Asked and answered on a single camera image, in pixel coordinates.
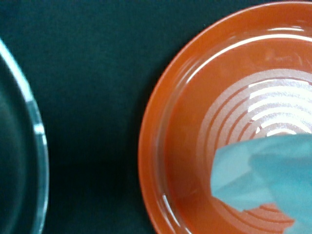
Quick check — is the white paper tissue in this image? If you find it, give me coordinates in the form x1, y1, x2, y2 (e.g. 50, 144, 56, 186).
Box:
210, 134, 312, 234

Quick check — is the red plastic plate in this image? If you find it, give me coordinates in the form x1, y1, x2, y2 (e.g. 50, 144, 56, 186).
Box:
138, 1, 312, 234

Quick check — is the black tablecloth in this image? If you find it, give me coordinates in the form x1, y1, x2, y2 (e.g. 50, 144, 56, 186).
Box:
0, 0, 312, 234

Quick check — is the black frying pan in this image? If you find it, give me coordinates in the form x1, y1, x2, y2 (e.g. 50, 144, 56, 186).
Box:
0, 42, 49, 234

